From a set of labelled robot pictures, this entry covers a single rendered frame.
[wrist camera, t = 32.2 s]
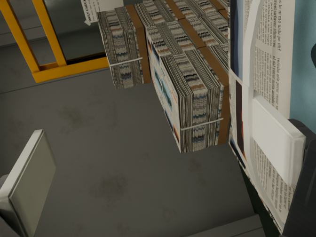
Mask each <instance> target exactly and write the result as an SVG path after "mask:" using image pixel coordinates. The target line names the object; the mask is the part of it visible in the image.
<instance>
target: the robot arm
mask: <svg viewBox="0 0 316 237"><path fill-rule="evenodd" d="M253 138H254V140H255V141H256V142H257V144H258V145H259V147H260V148H261V150H262V151H263V152H264V154H265V155H266V156H267V158H268V159H269V161H270V162H271V164H272V165H273V166H274V168H275V169H276V170H277V172H278V173H279V174H280V176H281V177H282V179H283V180H284V182H285V183H286V184H287V186H289V187H294V186H296V189H295V192H294V195H293V198H292V202H291V206H290V209H289V213H288V215H287V219H286V222H285V226H284V230H283V233H282V235H279V237H316V134H315V133H314V132H312V131H311V130H310V129H309V128H308V127H307V126H305V125H304V124H303V123H302V122H301V121H298V120H296V119H294V118H291V119H286V118H285V117H284V116H283V115H282V114H281V113H280V112H279V111H278V110H277V109H275V108H274V107H273V106H272V105H271V104H270V103H269V102H268V101H267V100H266V99H265V98H264V97H262V96H261V95H260V94H259V93H258V92H257V91H256V90H255V89H254V90H253ZM56 167H57V164H56V161H55V157H54V155H53V152H52V149H51V146H50V143H49V140H48V138H47V134H46V131H45V130H43V129H41V130H35V131H34V132H33V134H32V136H31V137H30V139H29V141H28V143H27V145H26V146H25V148H24V150H23V151H22V153H21V155H20V157H19V158H18V160H17V162H16V163H15V165H14V167H13V169H12V170H11V172H10V174H7V175H4V176H2V177H1V178H0V237H34V234H35V231H36V228H37V225H38V222H39V219H40V216H41V213H42V210H43V206H44V203H45V201H46V198H47V194H48V191H49V188H50V185H51V182H52V179H53V177H54V174H55V170H56Z"/></svg>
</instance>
